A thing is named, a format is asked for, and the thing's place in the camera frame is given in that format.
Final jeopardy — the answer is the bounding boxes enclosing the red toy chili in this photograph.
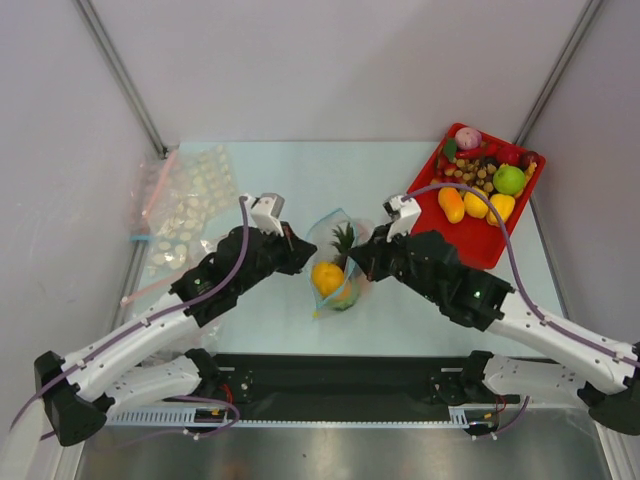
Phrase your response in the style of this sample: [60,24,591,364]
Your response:
[455,147,485,160]

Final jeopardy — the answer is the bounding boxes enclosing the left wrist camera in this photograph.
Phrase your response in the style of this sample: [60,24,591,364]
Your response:
[240,193,285,236]

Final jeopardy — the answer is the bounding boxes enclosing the pink toy onion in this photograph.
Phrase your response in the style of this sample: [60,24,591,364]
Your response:
[454,127,482,151]

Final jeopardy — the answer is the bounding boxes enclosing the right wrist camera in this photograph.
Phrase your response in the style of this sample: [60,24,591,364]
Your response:
[383,195,422,242]

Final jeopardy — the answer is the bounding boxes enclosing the dark red toy cherry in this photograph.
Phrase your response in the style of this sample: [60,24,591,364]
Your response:
[519,151,539,171]

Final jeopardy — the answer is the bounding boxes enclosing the red toy strawberries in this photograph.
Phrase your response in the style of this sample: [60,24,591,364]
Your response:
[433,153,457,183]

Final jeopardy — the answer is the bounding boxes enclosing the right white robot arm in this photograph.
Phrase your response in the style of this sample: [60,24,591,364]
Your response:
[348,226,639,436]

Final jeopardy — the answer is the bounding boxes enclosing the orange yellow toy mango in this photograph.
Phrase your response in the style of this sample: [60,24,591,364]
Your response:
[438,187,465,224]

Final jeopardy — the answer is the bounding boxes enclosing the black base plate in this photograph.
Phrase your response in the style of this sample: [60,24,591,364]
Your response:
[162,352,521,424]

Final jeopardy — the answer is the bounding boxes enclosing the dotted zip bag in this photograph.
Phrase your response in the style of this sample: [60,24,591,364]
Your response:
[141,144,239,280]

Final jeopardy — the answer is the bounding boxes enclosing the clear blue-zipper bag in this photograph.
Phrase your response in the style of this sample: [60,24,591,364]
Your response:
[305,208,371,319]

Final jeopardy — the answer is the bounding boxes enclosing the yellow toy bell pepper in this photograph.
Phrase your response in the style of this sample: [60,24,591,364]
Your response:
[486,193,516,227]

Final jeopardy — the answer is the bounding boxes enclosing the brown toy nut cluster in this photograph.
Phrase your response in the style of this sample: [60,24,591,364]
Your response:
[452,157,499,194]

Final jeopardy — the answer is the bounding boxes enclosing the toy pineapple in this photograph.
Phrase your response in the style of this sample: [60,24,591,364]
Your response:
[330,222,358,311]

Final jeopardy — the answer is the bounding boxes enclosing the green toy apple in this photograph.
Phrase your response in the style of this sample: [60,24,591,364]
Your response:
[493,165,526,195]

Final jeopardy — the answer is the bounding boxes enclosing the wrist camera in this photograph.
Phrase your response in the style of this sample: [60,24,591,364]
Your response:
[383,195,422,242]
[240,193,285,236]

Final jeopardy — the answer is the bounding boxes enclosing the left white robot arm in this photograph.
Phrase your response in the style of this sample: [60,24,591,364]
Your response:
[34,223,317,447]

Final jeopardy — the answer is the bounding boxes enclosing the white cable duct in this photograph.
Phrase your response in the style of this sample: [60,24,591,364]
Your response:
[106,404,497,430]

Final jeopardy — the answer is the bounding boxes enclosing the yellow toy potato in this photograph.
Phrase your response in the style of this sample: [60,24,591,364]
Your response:
[311,262,345,298]

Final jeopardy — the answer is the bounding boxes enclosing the yellow toy lemon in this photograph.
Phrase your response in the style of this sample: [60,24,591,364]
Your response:
[463,187,489,219]

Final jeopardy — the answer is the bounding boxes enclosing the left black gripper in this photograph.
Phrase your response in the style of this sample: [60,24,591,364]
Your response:
[234,220,317,296]

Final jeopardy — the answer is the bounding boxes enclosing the pink zipper bag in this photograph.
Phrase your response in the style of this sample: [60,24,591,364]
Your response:
[127,150,177,238]

